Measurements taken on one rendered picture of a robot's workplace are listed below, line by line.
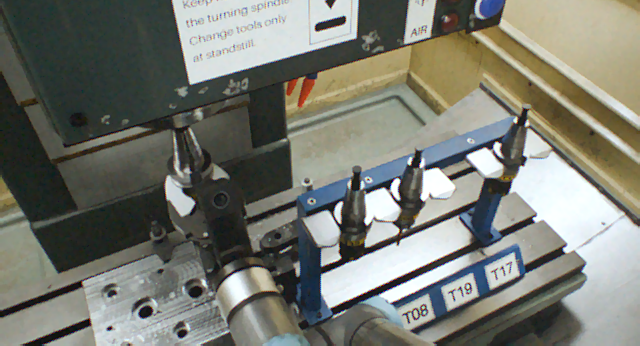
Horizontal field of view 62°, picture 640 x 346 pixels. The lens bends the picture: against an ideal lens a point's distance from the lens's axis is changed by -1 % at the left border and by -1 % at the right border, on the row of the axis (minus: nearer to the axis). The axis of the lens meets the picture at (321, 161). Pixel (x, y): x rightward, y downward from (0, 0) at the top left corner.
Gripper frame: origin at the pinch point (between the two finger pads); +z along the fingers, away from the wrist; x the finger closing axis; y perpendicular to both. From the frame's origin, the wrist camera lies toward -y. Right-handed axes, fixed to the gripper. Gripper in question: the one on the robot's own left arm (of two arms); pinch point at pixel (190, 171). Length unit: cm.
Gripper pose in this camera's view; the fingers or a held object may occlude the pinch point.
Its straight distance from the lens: 82.4
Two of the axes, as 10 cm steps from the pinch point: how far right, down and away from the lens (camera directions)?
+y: 0.0, 7.0, 7.2
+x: 8.9, -3.3, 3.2
